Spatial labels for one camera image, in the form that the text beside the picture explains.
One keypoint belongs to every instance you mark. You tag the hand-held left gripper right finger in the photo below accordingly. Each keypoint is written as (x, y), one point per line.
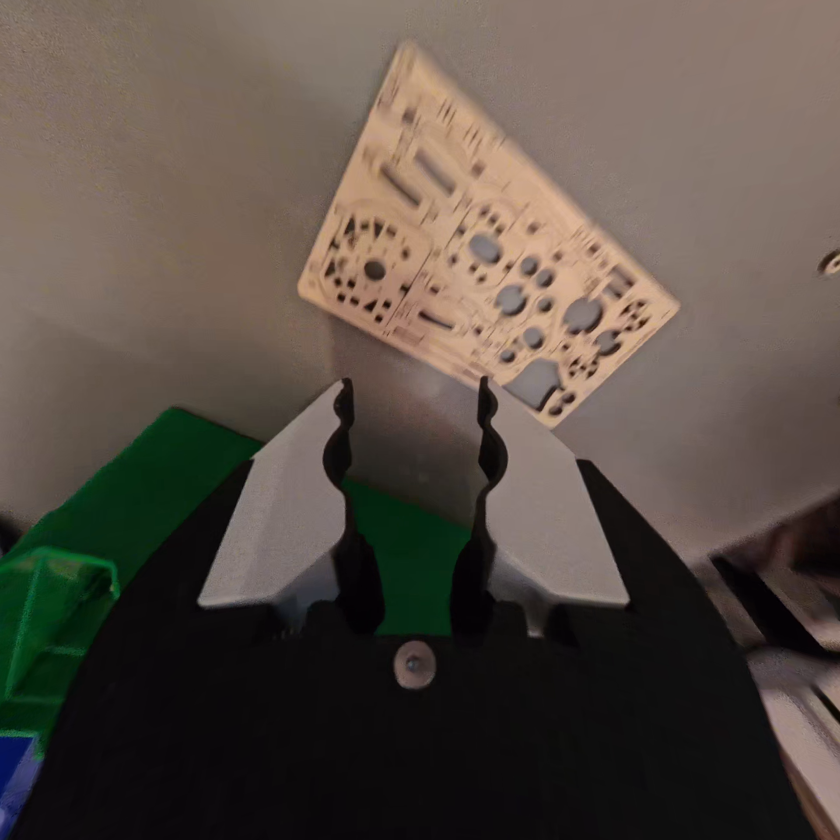
(551, 525)

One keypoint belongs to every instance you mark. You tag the green plastic bin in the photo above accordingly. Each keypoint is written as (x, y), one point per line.
(164, 472)

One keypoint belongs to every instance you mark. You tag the small wooden washer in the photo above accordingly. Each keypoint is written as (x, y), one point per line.
(832, 262)

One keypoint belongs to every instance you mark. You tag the wooden parts sheet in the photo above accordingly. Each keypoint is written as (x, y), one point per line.
(525, 216)

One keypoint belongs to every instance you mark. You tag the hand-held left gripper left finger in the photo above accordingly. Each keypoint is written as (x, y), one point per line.
(282, 525)

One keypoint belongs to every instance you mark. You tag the grey flat device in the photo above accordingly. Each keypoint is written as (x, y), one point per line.
(800, 722)

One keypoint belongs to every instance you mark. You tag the blue plastic bin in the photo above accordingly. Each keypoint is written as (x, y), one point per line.
(16, 774)

